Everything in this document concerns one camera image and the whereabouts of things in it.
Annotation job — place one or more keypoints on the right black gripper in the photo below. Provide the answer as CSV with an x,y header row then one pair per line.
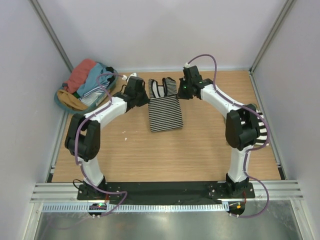
x,y
180,94

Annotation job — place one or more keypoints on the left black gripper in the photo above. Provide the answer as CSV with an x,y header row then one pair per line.
x,y
145,99

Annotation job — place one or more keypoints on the thin striped black tank top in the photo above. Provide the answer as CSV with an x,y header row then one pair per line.
x,y
164,109

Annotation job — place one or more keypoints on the light blue garment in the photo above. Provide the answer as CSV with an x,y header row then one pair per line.
x,y
98,75

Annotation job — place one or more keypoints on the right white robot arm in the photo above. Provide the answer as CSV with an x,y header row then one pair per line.
x,y
241,121

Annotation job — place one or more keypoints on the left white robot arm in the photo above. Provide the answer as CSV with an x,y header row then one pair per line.
x,y
83,139

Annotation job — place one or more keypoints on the wide striped folded tank top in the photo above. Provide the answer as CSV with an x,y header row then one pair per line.
x,y
262,138

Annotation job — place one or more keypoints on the white striped garment in basket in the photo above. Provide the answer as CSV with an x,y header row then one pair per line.
x,y
94,96

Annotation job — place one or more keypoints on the coral red garment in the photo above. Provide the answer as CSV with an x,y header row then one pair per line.
x,y
78,75

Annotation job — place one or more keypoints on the mustard brown garment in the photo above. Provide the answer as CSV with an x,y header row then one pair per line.
x,y
70,101

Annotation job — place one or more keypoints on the teal laundry basket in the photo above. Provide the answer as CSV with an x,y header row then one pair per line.
x,y
92,107

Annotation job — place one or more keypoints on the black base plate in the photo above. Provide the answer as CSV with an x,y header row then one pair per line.
x,y
170,192

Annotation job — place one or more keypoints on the slotted white cable duct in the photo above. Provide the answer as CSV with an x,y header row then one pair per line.
x,y
90,207

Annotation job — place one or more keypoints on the aluminium frame rail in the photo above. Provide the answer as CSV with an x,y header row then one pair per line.
x,y
59,192

